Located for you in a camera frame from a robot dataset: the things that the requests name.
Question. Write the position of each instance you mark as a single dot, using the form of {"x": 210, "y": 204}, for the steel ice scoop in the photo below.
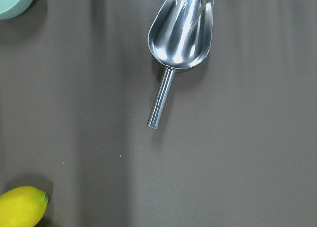
{"x": 179, "y": 39}

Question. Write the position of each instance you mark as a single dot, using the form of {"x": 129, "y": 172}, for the yellow lemon upper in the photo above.
{"x": 22, "y": 207}

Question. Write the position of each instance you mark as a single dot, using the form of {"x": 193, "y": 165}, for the light green bowl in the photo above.
{"x": 12, "y": 8}

